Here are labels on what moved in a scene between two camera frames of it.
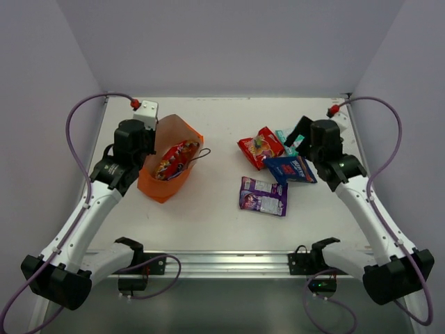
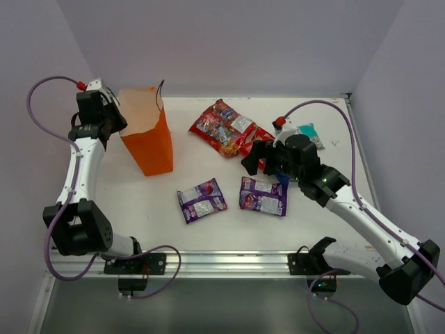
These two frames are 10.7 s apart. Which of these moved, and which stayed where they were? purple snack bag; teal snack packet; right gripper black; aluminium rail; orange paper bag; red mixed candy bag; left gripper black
Moved: left gripper black; orange paper bag; right gripper black; teal snack packet; red mixed candy bag
Stayed: aluminium rail; purple snack bag
